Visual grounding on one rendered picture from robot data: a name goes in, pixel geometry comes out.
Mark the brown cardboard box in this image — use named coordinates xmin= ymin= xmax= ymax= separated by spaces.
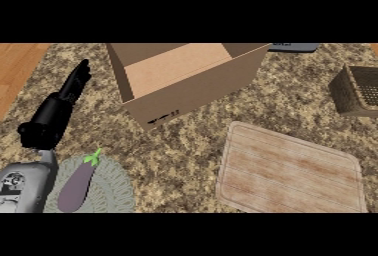
xmin=105 ymin=43 xmax=274 ymax=132

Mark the grey woven round placemat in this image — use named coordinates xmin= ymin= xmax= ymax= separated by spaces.
xmin=43 ymin=154 xmax=138 ymax=214

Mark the purple eggplant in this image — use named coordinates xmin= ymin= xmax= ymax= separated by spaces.
xmin=57 ymin=147 xmax=104 ymax=213

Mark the dark grey flat appliance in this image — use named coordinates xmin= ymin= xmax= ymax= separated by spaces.
xmin=266 ymin=43 xmax=323 ymax=54

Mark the wooden cutting board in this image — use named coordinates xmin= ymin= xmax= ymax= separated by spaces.
xmin=216 ymin=120 xmax=370 ymax=214

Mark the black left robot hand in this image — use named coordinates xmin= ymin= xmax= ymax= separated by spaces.
xmin=17 ymin=58 xmax=94 ymax=151

